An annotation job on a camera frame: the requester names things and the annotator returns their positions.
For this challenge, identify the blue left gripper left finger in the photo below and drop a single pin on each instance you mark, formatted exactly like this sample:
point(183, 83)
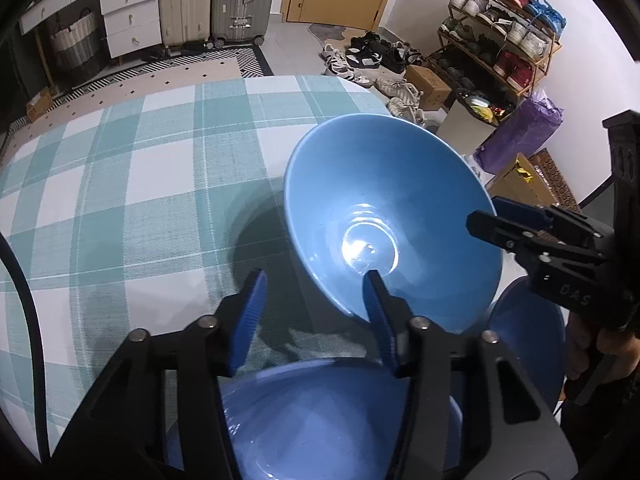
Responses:
point(247, 307)

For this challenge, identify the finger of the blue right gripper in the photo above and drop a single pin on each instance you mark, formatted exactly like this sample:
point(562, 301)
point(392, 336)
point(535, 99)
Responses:
point(515, 209)

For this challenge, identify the right hand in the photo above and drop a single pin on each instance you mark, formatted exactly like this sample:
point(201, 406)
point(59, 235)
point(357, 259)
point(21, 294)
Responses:
point(582, 347)

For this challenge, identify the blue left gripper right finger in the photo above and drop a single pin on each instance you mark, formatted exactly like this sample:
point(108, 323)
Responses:
point(379, 305)

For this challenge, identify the blue bowl large front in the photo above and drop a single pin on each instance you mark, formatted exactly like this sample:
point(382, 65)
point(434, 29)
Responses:
point(321, 419)

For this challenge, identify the teal plaid tablecloth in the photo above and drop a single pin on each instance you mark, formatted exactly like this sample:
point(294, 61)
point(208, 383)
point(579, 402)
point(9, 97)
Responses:
point(148, 212)

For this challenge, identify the beige suitcase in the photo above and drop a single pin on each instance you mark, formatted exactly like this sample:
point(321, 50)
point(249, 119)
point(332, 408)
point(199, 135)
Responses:
point(185, 0)

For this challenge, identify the cardboard box on floor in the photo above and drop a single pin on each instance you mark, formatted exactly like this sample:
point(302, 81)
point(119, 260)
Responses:
point(434, 91)

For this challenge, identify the silver suitcase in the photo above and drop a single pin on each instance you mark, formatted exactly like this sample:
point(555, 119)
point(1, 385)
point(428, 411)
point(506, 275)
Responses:
point(239, 22)

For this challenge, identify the dotted floor rug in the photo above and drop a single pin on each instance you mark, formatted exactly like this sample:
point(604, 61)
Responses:
point(141, 80)

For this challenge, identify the white drawer desk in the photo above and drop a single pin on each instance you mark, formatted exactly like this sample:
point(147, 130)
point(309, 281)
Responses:
point(129, 25)

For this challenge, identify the woven laundry basket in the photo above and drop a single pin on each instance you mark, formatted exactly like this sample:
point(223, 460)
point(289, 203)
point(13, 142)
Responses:
point(78, 49)

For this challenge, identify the purple bag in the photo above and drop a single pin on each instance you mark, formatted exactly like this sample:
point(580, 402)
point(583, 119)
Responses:
point(528, 127)

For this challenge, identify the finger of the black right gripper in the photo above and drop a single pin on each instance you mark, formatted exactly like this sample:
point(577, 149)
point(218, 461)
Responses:
point(514, 231)

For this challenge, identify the wooden shoe rack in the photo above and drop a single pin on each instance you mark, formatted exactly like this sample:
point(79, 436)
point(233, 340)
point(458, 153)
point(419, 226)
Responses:
point(515, 41)

